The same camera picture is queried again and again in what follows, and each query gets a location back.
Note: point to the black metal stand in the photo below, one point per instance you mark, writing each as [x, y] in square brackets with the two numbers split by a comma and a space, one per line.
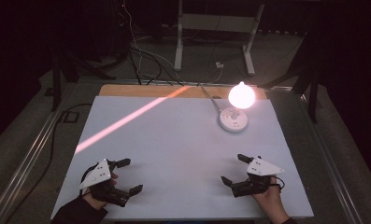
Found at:
[312, 93]
[56, 84]

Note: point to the white metal stand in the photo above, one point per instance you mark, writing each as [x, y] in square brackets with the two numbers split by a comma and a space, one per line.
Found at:
[216, 22]

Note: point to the white plug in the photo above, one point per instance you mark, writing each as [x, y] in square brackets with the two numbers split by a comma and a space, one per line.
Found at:
[219, 65]

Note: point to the white table mat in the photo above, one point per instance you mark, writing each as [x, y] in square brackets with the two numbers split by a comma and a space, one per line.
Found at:
[174, 155]

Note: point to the person's left hand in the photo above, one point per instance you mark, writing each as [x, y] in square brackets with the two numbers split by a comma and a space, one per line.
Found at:
[97, 203]

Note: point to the aluminium rail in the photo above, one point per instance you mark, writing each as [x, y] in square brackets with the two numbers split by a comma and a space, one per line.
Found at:
[27, 158]
[332, 168]

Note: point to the white desk lamp glowing bulb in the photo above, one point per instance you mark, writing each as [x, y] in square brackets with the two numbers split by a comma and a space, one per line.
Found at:
[233, 119]

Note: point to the person's right hand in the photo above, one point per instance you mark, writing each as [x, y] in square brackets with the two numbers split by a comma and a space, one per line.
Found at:
[271, 199]

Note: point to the black floor plate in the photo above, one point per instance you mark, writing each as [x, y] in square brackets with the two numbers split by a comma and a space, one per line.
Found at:
[69, 117]

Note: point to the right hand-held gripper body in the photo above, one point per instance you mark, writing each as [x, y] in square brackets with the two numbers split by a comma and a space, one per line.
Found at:
[264, 168]

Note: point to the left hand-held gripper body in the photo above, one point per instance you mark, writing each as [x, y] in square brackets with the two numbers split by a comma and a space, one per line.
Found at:
[97, 174]

